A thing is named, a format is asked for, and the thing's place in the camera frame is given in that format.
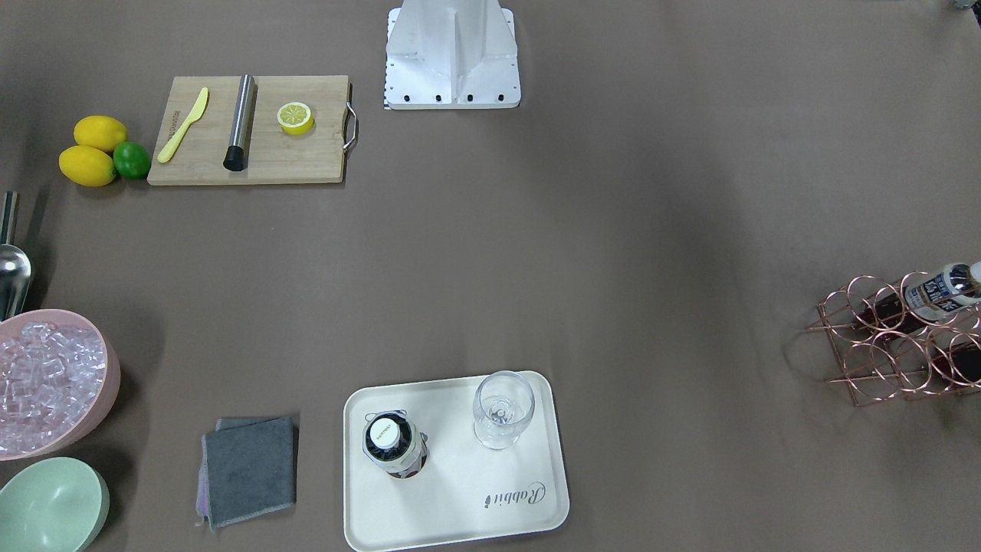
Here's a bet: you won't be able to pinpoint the copper wire bottle basket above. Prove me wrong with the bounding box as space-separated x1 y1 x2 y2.
806 271 980 406

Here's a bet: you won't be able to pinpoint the tea bottle white cap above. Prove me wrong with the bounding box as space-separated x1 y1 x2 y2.
852 261 980 334

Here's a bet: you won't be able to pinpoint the clear wine glass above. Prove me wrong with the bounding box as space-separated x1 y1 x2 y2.
473 370 536 451

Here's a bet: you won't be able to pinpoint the cream rabbit tray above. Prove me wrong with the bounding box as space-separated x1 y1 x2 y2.
343 370 570 551

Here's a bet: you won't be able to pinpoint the bamboo cutting board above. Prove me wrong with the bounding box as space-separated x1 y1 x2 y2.
147 74 357 186

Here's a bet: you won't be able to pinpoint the lemon half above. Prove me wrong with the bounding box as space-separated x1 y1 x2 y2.
276 101 315 136

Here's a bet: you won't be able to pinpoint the steel muddler black tip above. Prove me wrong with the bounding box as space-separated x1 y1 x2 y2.
223 74 258 172

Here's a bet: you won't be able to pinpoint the grey folded cloth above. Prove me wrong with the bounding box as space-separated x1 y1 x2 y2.
195 416 298 531

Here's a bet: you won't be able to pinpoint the yellow plastic knife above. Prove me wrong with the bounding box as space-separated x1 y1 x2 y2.
156 87 210 164

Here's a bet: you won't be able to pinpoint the green lime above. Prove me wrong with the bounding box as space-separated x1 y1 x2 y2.
112 141 152 179

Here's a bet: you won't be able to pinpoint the yellow lemon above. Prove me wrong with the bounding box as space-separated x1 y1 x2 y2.
58 146 118 186
73 115 129 154

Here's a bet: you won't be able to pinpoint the pink bowl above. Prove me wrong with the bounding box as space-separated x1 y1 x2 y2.
2 310 120 461

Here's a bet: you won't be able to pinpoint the clear ice cubes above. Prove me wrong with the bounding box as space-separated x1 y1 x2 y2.
1 321 107 457

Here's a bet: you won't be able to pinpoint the metal ice scoop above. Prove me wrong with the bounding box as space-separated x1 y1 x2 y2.
1 191 34 321

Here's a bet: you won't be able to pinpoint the green bowl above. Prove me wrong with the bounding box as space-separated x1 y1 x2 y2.
1 457 110 551

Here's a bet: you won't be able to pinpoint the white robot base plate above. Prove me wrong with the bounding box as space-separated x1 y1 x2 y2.
383 1 522 110

